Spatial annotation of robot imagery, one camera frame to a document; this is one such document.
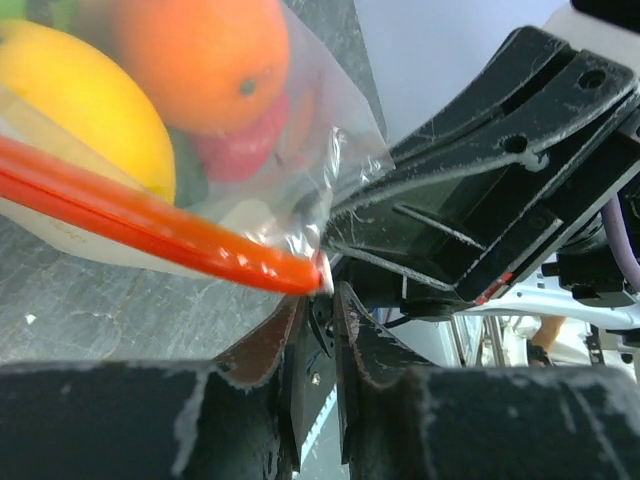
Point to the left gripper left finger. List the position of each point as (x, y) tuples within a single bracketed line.
[(236, 416)]

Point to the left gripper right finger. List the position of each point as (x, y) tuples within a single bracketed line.
[(402, 417)]

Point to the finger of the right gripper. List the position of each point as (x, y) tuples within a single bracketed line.
[(533, 93), (459, 223)]

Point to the red apple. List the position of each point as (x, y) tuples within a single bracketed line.
[(278, 135)]

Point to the dark green avocado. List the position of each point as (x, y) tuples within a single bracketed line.
[(192, 185)]

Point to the clear zip top bag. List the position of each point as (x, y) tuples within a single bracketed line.
[(265, 232)]

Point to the orange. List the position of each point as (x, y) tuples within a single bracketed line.
[(207, 66)]

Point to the yellow lemon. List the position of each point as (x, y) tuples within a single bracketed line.
[(91, 97)]

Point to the green apple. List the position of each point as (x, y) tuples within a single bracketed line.
[(57, 14)]

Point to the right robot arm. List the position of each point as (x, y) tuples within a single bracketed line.
[(595, 260)]

